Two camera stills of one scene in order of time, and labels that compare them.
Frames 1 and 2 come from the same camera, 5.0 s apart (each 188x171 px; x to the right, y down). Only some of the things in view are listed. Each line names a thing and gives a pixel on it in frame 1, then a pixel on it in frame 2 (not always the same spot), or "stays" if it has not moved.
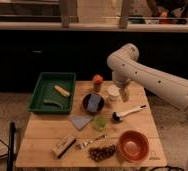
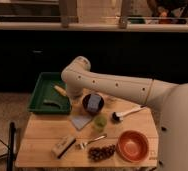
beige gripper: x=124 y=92 to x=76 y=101
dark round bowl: x=86 y=100 stays
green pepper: x=52 y=102 stays
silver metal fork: x=96 y=139 stays
